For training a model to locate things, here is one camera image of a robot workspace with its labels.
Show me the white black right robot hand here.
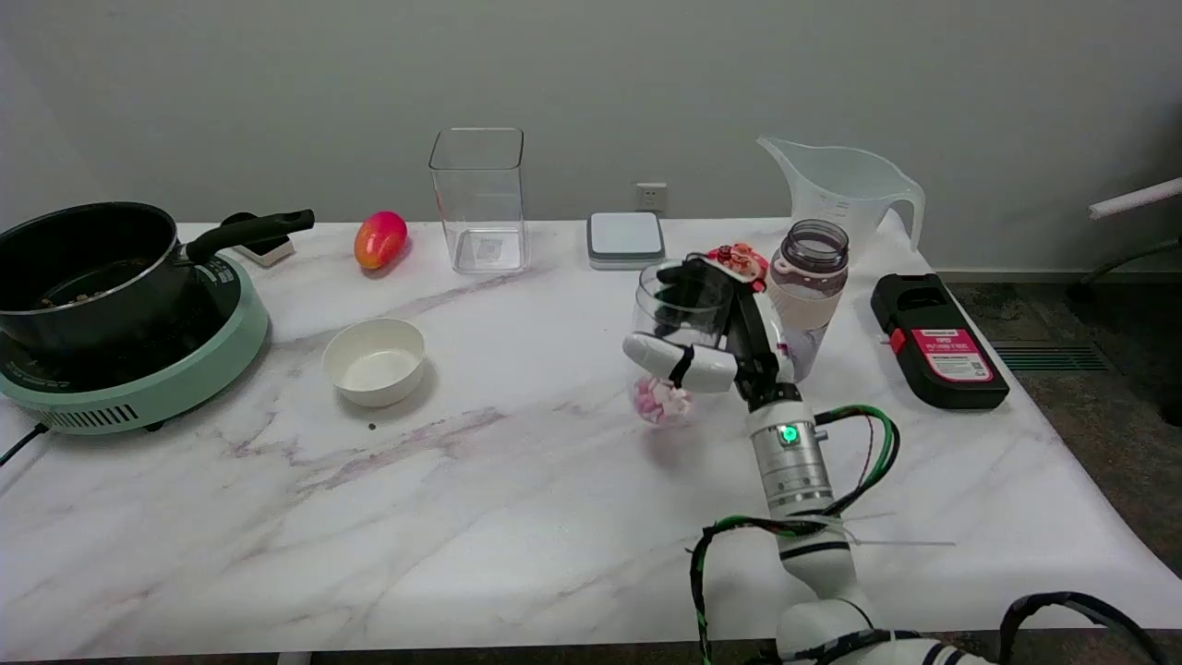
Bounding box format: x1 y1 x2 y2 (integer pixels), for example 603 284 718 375
622 255 802 412

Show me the pink white candy pile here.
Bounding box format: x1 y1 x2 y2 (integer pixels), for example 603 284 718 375
632 377 695 426

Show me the clear plastic cup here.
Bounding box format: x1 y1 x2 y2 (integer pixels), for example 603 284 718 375
631 260 740 428

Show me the clear water bottle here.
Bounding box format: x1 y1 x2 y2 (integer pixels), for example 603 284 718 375
765 219 850 384

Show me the red coaster with figurine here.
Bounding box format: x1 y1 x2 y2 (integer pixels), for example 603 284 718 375
706 243 769 292

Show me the black box with red label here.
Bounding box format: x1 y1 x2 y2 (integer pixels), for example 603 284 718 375
871 272 1010 411

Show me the grey white square lid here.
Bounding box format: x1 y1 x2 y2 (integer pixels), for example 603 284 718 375
586 212 667 272

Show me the clear plastic measuring jug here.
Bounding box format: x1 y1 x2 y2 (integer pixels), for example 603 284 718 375
756 137 926 255

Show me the floor vent grille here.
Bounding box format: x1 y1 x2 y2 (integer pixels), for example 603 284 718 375
990 342 1109 373

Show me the clear square storage container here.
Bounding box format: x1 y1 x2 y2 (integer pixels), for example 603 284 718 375
428 127 531 275

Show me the white round bowl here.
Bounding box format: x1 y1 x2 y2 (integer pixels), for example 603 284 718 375
321 318 427 409

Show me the red orange toy mango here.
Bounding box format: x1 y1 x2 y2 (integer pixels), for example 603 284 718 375
354 211 409 272

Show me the white tube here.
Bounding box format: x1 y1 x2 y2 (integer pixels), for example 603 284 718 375
1088 177 1182 221

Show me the white black power plug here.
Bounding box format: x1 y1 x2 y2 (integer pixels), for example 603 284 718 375
220 212 296 269

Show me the mint green induction cooker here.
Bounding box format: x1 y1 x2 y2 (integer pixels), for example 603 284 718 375
0 251 271 436

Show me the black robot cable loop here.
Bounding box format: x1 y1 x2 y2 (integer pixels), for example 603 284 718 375
997 591 1166 665

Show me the black saucepan with handle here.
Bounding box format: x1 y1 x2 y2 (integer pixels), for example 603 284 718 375
0 201 316 357

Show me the black power cord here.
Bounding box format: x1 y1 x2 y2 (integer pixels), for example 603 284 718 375
0 423 47 467

